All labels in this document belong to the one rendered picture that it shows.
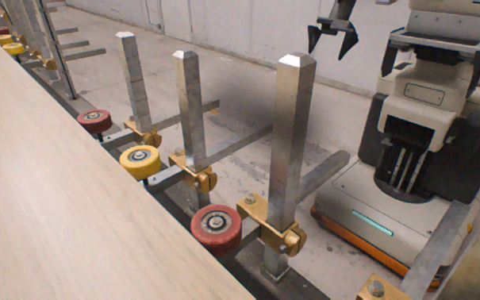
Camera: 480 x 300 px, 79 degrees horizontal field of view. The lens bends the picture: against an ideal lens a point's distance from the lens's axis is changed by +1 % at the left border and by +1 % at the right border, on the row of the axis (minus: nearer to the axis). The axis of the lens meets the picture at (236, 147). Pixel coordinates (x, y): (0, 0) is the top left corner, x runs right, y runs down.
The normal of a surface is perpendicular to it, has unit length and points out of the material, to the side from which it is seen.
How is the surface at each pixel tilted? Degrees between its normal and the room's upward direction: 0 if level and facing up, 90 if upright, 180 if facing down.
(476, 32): 90
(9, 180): 0
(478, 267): 90
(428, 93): 98
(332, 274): 0
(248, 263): 0
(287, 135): 90
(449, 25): 90
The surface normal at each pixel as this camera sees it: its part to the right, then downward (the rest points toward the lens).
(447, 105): -0.72, 0.50
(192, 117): 0.69, 0.40
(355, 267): -0.01, -0.83
